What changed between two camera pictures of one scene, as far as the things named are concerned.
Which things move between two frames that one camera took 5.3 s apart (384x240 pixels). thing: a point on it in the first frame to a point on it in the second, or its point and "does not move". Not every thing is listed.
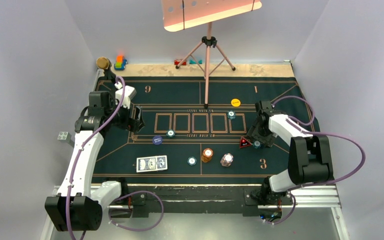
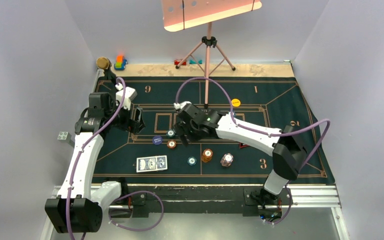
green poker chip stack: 191,161 does not move
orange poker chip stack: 207,153 does not move
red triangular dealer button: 244,142 does not move
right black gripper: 267,140 to 181,125
